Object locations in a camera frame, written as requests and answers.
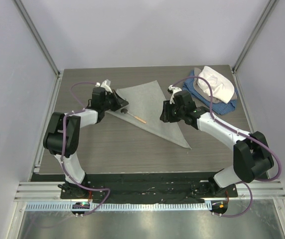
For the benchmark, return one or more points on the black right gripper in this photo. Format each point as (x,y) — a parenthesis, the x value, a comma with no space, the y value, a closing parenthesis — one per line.
(166,116)

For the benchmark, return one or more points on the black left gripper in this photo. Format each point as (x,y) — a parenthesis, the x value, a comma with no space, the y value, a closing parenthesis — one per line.
(119,102)

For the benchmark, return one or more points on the wooden handled spoon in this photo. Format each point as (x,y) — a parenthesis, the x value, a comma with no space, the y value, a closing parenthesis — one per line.
(125,111)

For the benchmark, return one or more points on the grey cloth napkin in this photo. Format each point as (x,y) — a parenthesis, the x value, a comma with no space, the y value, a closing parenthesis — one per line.
(146,102)

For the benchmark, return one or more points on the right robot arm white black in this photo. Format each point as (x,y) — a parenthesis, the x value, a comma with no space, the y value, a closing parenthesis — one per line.
(251,159)

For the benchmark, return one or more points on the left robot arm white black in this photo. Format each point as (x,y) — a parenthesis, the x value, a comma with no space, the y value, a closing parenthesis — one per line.
(62,134)

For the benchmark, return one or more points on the beige grey cloth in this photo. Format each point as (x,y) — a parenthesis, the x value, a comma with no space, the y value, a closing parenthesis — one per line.
(222,88)

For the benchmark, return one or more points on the blue checked cloth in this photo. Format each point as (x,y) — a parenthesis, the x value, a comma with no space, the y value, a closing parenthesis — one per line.
(218,107)

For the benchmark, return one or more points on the white cloth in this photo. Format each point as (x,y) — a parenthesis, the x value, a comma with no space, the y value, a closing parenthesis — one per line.
(221,87)

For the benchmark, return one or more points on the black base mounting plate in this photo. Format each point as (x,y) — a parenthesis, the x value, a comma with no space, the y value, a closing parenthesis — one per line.
(148,188)

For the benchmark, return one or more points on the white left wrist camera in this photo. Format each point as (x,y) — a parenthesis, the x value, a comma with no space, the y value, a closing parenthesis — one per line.
(105,84)

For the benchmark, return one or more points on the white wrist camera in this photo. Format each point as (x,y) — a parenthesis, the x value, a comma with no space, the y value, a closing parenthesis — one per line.
(105,84)
(173,90)

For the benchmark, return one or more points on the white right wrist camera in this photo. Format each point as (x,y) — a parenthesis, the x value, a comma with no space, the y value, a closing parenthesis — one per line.
(173,90)

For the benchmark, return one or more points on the front aluminium frame rail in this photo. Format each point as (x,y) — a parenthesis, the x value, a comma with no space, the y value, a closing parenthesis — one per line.
(49,191)

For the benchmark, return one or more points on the white slotted cable duct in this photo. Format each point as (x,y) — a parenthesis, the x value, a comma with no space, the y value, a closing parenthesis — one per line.
(82,206)

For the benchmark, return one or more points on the left aluminium frame post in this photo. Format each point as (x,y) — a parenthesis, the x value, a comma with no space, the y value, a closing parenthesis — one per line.
(35,34)

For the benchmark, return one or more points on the aluminium frame post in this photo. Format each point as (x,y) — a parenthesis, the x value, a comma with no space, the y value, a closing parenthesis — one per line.
(35,34)
(262,20)

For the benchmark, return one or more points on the right aluminium frame post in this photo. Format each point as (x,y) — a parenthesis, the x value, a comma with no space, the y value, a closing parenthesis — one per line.
(262,20)

